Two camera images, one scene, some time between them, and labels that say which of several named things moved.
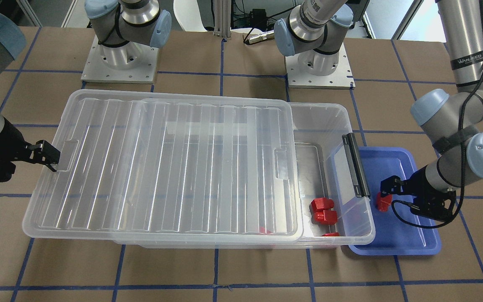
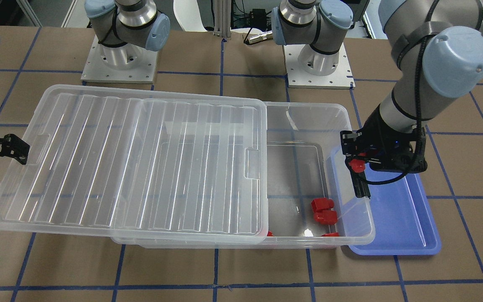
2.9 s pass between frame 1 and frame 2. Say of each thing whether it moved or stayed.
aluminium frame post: stayed
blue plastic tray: stayed
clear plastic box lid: moved
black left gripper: moved
